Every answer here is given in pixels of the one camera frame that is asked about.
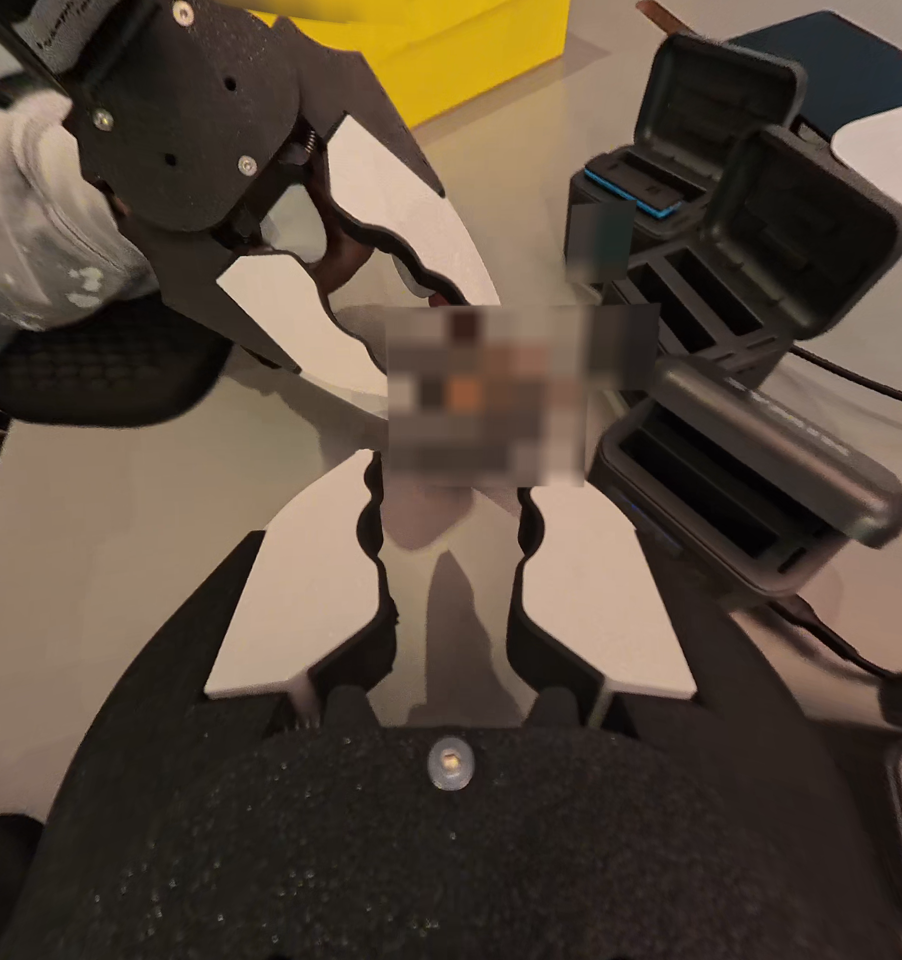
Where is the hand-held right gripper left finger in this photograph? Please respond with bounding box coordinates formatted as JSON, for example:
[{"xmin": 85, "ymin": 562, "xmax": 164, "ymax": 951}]
[{"xmin": 203, "ymin": 450, "xmax": 401, "ymax": 699}]

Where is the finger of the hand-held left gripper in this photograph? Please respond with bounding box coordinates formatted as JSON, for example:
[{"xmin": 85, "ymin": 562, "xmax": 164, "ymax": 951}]
[
  {"xmin": 217, "ymin": 249, "xmax": 392, "ymax": 421},
  {"xmin": 312, "ymin": 111, "xmax": 502, "ymax": 309}
]

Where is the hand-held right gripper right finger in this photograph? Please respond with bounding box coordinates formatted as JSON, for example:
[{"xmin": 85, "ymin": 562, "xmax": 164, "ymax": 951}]
[{"xmin": 507, "ymin": 486, "xmax": 698, "ymax": 725}]

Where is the yellow plastic bin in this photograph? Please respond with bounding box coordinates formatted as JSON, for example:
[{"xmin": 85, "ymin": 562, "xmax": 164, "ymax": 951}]
[{"xmin": 244, "ymin": 0, "xmax": 572, "ymax": 130}]

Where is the black battery with blue edge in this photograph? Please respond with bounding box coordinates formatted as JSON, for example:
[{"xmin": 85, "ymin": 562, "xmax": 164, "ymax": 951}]
[{"xmin": 582, "ymin": 161, "xmax": 689, "ymax": 224}]

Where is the person's left forearm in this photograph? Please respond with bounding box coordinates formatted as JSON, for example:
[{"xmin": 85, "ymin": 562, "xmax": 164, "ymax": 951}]
[{"xmin": 0, "ymin": 90, "xmax": 161, "ymax": 333}]

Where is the person's left hand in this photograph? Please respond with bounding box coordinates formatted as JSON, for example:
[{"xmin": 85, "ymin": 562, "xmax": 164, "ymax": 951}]
[{"xmin": 303, "ymin": 183, "xmax": 371, "ymax": 290}]

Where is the dark rounded object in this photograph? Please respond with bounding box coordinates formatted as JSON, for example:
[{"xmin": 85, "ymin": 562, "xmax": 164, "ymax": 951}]
[{"xmin": 0, "ymin": 300, "xmax": 232, "ymax": 430}]

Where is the dark blue panel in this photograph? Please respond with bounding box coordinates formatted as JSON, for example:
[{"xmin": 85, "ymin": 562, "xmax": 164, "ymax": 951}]
[{"xmin": 728, "ymin": 9, "xmax": 902, "ymax": 144}]

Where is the black charger cable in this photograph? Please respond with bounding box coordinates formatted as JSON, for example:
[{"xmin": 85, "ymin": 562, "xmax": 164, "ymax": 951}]
[
  {"xmin": 769, "ymin": 596, "xmax": 896, "ymax": 681},
  {"xmin": 788, "ymin": 341, "xmax": 902, "ymax": 411}
]

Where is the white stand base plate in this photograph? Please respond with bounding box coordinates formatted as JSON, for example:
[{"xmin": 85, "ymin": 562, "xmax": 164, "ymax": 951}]
[{"xmin": 832, "ymin": 97, "xmax": 902, "ymax": 235}]

